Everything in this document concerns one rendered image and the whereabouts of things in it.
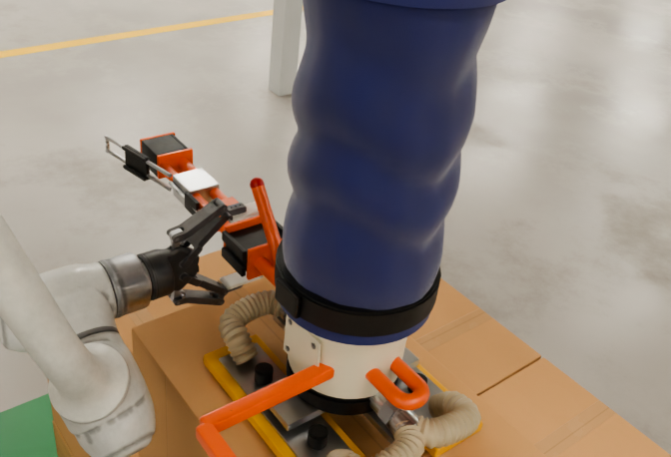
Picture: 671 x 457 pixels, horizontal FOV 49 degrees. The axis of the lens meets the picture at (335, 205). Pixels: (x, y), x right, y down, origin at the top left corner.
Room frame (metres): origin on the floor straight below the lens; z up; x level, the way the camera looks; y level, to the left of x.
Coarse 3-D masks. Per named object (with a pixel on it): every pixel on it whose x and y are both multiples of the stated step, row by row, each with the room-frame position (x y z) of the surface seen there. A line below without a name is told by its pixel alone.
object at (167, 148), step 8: (160, 136) 1.29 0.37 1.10; (168, 136) 1.30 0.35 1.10; (144, 144) 1.26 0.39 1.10; (152, 144) 1.26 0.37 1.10; (160, 144) 1.26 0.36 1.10; (168, 144) 1.26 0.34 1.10; (176, 144) 1.27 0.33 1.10; (144, 152) 1.26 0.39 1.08; (152, 152) 1.23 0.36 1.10; (160, 152) 1.23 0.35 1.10; (168, 152) 1.23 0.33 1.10; (176, 152) 1.24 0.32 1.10; (184, 152) 1.24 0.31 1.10; (192, 152) 1.26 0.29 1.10; (152, 160) 1.23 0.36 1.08; (160, 160) 1.21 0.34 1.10; (168, 160) 1.22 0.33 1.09; (176, 160) 1.23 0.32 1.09; (192, 160) 1.26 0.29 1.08; (152, 168) 1.23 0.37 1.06; (176, 168) 1.23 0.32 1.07; (160, 176) 1.21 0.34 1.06
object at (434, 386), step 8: (416, 368) 0.86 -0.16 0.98; (424, 376) 0.82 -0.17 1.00; (432, 376) 0.85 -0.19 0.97; (400, 384) 0.82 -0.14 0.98; (432, 384) 0.83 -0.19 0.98; (440, 384) 0.84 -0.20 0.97; (408, 392) 0.81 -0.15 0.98; (432, 392) 0.81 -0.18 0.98; (424, 408) 0.78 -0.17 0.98; (424, 416) 0.76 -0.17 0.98; (480, 424) 0.77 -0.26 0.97; (424, 448) 0.72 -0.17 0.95; (432, 448) 0.71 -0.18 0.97; (440, 448) 0.71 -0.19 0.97; (448, 448) 0.72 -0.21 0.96; (432, 456) 0.71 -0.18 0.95
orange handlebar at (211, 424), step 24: (168, 168) 1.20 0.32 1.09; (192, 168) 1.21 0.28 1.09; (216, 192) 1.13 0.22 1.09; (264, 264) 0.93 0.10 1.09; (288, 384) 0.68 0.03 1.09; (312, 384) 0.70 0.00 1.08; (384, 384) 0.70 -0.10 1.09; (408, 384) 0.72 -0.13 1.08; (240, 408) 0.63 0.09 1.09; (264, 408) 0.65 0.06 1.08; (408, 408) 0.68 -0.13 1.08; (216, 432) 0.59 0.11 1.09; (216, 456) 0.56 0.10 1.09
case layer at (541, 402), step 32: (192, 288) 1.50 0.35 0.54; (448, 288) 1.64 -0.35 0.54; (128, 320) 1.35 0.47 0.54; (448, 320) 1.50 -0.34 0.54; (480, 320) 1.52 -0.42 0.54; (448, 352) 1.38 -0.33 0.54; (480, 352) 1.40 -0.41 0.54; (512, 352) 1.41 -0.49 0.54; (480, 384) 1.28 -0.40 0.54; (512, 384) 1.30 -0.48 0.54; (544, 384) 1.31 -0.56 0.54; (576, 384) 1.32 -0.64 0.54; (512, 416) 1.20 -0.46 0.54; (544, 416) 1.21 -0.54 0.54; (576, 416) 1.22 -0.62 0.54; (608, 416) 1.23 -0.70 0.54; (544, 448) 1.11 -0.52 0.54; (576, 448) 1.12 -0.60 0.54; (608, 448) 1.14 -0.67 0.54; (640, 448) 1.15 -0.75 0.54
